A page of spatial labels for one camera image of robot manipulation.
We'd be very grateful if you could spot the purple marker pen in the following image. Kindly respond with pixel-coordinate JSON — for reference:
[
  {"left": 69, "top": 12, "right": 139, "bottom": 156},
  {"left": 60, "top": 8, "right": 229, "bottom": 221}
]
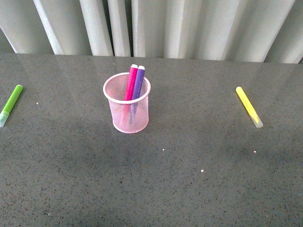
[{"left": 129, "top": 66, "right": 145, "bottom": 123}]

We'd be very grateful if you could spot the pink marker pen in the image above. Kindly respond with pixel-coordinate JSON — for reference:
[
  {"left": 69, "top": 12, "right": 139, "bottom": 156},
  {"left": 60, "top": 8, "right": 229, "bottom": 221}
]
[{"left": 123, "top": 64, "right": 138, "bottom": 122}]

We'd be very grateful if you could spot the pink mesh pen cup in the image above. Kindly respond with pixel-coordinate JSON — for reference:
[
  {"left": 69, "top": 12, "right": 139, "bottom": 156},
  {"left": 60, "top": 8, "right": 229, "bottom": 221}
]
[{"left": 103, "top": 72, "right": 151, "bottom": 133}]

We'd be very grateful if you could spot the yellow marker pen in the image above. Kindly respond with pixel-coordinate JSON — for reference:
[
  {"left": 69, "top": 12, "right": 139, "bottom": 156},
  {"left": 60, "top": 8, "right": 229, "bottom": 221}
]
[{"left": 235, "top": 87, "right": 263, "bottom": 128}]

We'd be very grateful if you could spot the green marker pen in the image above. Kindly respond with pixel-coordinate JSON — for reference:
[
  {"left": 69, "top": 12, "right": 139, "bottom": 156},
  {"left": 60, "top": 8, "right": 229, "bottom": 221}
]
[{"left": 0, "top": 85, "right": 23, "bottom": 128}]

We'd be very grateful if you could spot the white pleated curtain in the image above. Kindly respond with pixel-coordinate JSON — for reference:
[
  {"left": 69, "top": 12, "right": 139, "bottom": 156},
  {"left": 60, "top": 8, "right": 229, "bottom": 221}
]
[{"left": 0, "top": 0, "right": 303, "bottom": 64}]

